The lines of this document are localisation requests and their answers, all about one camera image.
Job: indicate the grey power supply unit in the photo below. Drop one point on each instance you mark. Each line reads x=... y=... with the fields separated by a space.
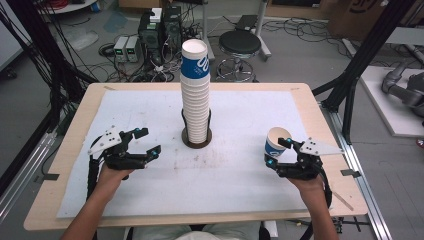
x=133 y=49
x=120 y=48

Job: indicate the black computer tower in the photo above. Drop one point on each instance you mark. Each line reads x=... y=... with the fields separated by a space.
x=149 y=33
x=172 y=26

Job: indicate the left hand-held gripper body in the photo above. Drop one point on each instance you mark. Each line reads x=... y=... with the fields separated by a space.
x=115 y=156

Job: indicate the stack of paper cups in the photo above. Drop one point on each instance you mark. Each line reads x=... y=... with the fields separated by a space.
x=195 y=93

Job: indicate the white floor board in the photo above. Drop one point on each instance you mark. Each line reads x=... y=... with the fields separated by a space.
x=390 y=113

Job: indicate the thin wooden stick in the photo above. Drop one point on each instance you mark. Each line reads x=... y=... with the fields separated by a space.
x=345 y=202

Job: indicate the aluminium rail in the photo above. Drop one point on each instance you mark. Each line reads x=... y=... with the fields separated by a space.
x=360 y=186
x=23 y=180

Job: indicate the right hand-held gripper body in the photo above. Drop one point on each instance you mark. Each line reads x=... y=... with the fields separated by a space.
x=305 y=163

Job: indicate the person's light trousers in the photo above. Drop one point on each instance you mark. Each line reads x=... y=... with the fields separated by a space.
x=226 y=231

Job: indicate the black tape piece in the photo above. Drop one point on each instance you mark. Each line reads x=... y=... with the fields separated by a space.
x=50 y=177
x=350 y=173

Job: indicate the cardboard box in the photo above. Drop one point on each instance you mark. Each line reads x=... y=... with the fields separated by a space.
x=353 y=16

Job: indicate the person's left hand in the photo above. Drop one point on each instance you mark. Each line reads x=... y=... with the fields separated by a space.
x=111 y=181

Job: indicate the white paper table mat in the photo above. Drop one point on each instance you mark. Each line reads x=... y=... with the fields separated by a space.
x=206 y=186

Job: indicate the blue white paper cup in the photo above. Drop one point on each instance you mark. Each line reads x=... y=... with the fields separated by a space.
x=275 y=143

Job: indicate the black cup holder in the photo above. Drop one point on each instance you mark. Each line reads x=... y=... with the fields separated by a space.
x=196 y=144

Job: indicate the black round stool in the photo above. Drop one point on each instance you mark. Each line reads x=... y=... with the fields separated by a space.
x=239 y=42

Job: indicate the black metal frame post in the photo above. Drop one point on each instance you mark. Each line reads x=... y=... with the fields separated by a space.
x=40 y=50
x=363 y=56

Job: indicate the person's right hand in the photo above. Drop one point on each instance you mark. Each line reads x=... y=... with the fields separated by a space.
x=306 y=188

